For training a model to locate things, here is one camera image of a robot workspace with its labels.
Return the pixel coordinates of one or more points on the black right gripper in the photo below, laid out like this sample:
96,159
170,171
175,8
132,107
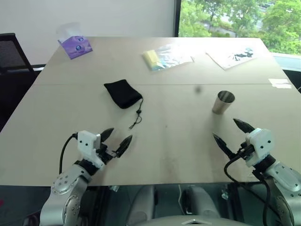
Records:
245,151

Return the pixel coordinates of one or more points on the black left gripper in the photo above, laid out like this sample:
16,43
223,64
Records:
107,153

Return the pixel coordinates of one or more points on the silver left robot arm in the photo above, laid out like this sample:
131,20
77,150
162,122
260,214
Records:
68,186

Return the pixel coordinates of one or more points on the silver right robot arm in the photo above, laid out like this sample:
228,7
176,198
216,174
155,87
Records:
284,186

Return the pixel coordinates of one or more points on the white plastic bag, black print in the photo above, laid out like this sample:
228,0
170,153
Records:
231,57

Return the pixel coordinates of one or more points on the clear plastic bag, yellow contents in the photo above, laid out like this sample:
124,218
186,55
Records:
164,57

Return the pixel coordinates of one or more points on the stainless steel cup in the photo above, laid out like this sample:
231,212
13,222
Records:
222,103

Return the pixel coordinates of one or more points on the white tape patch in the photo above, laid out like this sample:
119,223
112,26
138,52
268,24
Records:
279,83

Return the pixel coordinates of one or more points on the purple tissue pack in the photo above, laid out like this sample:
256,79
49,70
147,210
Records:
76,48

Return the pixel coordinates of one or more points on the black mesh office chair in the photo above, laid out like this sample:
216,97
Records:
11,51

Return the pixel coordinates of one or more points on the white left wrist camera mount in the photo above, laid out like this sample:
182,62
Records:
87,143

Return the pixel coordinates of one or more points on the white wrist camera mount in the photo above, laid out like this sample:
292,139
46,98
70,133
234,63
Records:
87,143
261,146

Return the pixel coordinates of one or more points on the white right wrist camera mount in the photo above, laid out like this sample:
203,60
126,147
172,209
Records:
261,146

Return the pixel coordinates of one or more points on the dark window frame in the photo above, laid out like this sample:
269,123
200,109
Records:
177,17

